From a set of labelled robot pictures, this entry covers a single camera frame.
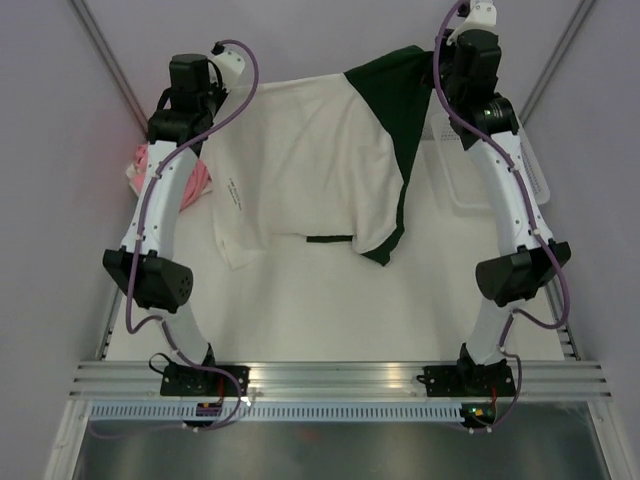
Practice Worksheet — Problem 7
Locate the cream white t-shirt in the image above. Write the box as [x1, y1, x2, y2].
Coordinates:
[125, 162, 146, 195]

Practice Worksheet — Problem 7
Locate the white plastic basket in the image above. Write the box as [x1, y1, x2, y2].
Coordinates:
[423, 113, 550, 215]

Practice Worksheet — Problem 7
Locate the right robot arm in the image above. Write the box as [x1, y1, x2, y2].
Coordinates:
[434, 28, 571, 395]

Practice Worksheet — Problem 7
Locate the white slotted cable duct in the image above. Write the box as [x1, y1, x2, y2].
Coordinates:
[90, 401, 463, 423]

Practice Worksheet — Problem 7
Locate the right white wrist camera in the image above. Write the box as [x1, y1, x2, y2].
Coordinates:
[456, 0, 498, 32]

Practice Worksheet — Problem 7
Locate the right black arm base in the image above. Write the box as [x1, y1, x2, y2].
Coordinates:
[416, 364, 516, 398]

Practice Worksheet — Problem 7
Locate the pink t-shirt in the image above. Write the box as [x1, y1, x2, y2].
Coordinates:
[127, 143, 211, 211]

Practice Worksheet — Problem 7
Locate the aluminium mounting rail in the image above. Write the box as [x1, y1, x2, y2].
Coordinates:
[68, 361, 612, 402]

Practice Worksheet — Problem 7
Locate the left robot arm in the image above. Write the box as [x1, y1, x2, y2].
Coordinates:
[102, 54, 226, 396]

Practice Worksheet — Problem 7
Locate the white and green t-shirt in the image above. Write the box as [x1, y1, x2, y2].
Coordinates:
[201, 45, 433, 269]

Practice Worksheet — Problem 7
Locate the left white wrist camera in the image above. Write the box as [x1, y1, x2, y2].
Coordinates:
[211, 42, 246, 85]

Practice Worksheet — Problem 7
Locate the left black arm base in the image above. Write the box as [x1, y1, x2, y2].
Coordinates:
[160, 364, 250, 398]

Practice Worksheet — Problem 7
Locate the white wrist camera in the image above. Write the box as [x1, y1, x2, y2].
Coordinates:
[211, 42, 246, 85]
[456, 0, 498, 32]

